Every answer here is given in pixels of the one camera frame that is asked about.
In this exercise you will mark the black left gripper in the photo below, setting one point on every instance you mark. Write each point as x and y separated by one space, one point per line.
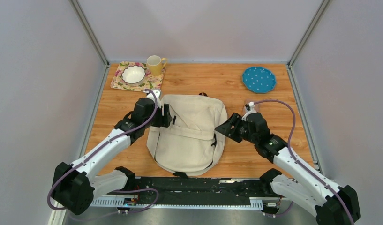
164 121

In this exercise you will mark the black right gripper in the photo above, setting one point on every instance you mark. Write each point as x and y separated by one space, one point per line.
224 128

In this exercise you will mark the cream canvas backpack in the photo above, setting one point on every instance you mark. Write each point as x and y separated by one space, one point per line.
190 146

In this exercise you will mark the brown small notebook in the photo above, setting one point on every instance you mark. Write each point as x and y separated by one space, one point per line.
244 104

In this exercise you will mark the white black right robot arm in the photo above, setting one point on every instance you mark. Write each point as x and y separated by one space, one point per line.
324 199

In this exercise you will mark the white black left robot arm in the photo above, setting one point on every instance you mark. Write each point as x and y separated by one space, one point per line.
76 185

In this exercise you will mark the floral square tray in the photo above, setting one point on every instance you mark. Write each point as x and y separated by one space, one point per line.
150 81

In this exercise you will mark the white scalloped bowl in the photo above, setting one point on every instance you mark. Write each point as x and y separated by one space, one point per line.
134 75

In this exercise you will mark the blue polka dot plate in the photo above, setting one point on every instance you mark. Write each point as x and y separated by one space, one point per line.
258 79

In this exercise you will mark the yellow ceramic mug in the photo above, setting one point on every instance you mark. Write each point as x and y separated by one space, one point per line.
156 64

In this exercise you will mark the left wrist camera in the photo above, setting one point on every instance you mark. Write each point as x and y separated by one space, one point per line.
155 95

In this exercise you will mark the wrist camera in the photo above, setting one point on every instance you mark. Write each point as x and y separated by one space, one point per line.
251 111
155 95

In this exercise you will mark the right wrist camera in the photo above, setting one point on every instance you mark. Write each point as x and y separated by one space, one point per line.
251 111

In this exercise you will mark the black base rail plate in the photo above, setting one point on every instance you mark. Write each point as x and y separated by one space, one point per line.
198 191

